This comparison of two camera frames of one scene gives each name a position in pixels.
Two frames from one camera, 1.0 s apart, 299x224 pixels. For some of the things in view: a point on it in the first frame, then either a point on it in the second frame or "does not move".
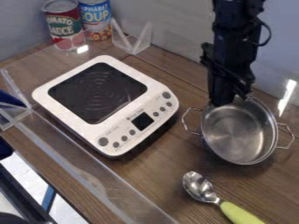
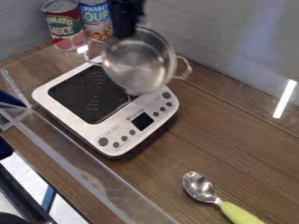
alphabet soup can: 96,20 does not move
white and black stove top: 107,103 does not move
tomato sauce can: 64,24 does not move
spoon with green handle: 200,188 does not move
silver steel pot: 240,131 -> 140,65
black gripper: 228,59 -> 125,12
